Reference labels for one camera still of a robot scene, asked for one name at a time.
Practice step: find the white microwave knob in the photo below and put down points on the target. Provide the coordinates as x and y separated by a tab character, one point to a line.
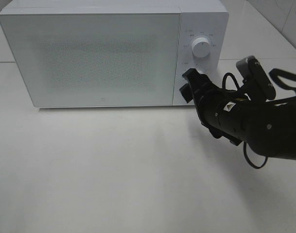
200	71
201	46

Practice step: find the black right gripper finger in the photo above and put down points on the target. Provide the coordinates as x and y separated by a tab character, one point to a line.
195	78
186	93

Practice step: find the white microwave door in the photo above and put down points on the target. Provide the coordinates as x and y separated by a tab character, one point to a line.
95	60

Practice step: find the white microwave oven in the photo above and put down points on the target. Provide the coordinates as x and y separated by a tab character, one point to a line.
197	17

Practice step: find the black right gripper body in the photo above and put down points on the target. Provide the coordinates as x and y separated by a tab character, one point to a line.
207	99

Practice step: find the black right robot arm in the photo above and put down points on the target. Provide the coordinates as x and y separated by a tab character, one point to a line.
269	130

